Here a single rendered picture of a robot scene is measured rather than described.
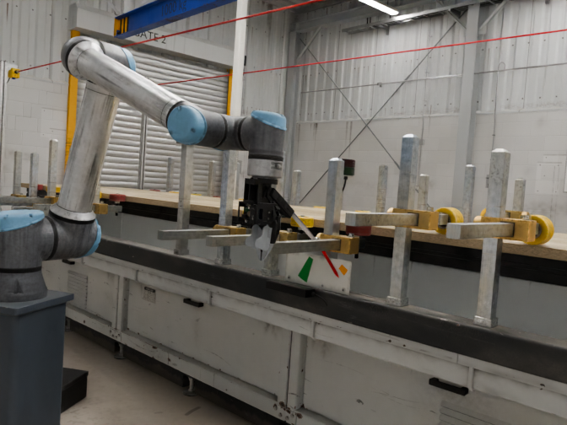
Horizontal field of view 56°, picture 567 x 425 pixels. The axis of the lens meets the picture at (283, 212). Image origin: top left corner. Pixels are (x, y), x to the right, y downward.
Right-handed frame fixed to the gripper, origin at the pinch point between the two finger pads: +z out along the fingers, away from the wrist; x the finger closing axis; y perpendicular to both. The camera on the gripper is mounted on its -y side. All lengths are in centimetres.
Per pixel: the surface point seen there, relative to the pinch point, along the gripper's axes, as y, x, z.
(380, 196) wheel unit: -140, -56, -18
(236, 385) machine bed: -54, -63, 67
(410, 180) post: -31.6, 22.5, -22.9
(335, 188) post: -31.3, -2.6, -19.1
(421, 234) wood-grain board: -47, 19, -7
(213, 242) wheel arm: -2.5, -23.5, -0.4
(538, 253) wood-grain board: -48, 52, -6
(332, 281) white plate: -30.9, -0.7, 9.1
